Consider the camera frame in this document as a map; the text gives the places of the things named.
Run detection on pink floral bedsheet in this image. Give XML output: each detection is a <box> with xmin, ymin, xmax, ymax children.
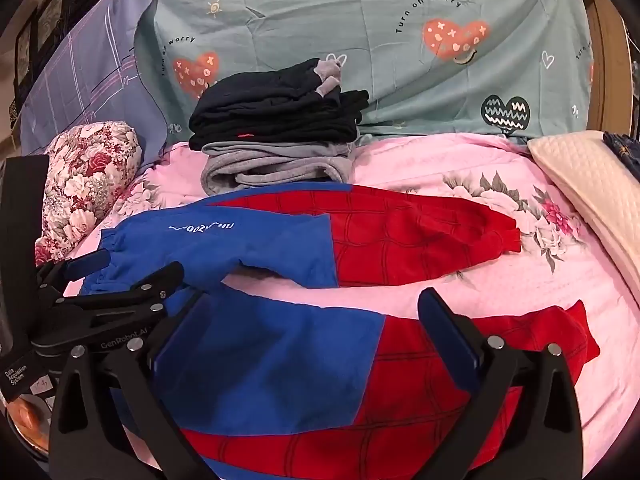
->
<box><xmin>35</xmin><ymin>130</ymin><xmax>640</xmax><ymax>480</ymax></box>

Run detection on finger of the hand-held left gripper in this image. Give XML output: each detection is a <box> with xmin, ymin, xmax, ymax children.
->
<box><xmin>47</xmin><ymin>264</ymin><xmax>186</xmax><ymax>333</ymax></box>
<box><xmin>36</xmin><ymin>249</ymin><xmax>112</xmax><ymax>288</ymax></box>

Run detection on wooden bed frame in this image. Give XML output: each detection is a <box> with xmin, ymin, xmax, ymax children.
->
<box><xmin>567</xmin><ymin>0</ymin><xmax>640</xmax><ymax>141</ymax></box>

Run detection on black folded pants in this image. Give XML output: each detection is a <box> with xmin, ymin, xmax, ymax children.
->
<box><xmin>189</xmin><ymin>58</ymin><xmax>370</xmax><ymax>151</ymax></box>

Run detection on dark blue cloth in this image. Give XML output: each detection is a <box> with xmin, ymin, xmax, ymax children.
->
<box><xmin>602</xmin><ymin>131</ymin><xmax>640</xmax><ymax>183</ymax></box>

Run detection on grey folded pants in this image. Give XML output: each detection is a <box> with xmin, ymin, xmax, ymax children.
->
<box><xmin>200</xmin><ymin>139</ymin><xmax>362</xmax><ymax>197</ymax></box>

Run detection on cream quilted pillow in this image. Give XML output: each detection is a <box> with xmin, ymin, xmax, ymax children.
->
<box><xmin>527</xmin><ymin>130</ymin><xmax>640</xmax><ymax>306</ymax></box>

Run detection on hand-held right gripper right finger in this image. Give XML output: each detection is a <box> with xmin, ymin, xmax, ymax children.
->
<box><xmin>417</xmin><ymin>287</ymin><xmax>584</xmax><ymax>480</ymax></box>

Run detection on black framed wall pictures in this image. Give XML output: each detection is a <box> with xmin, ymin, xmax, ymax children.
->
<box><xmin>0</xmin><ymin>0</ymin><xmax>123</xmax><ymax>121</ymax></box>

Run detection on teal heart-print duvet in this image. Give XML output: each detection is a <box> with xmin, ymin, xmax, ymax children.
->
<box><xmin>132</xmin><ymin>0</ymin><xmax>594</xmax><ymax>156</ymax></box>

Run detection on blue and red pants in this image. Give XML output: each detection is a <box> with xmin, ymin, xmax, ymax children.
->
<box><xmin>80</xmin><ymin>182</ymin><xmax>601</xmax><ymax>480</ymax></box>

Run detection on purple checked pillow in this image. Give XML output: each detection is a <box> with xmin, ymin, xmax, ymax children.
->
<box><xmin>20</xmin><ymin>0</ymin><xmax>173</xmax><ymax>161</ymax></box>

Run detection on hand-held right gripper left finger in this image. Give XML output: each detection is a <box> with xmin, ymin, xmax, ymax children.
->
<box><xmin>48</xmin><ymin>287</ymin><xmax>226</xmax><ymax>480</ymax></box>

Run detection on red floral pillow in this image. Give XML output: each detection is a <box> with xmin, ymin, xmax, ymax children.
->
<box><xmin>35</xmin><ymin>121</ymin><xmax>140</xmax><ymax>266</ymax></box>

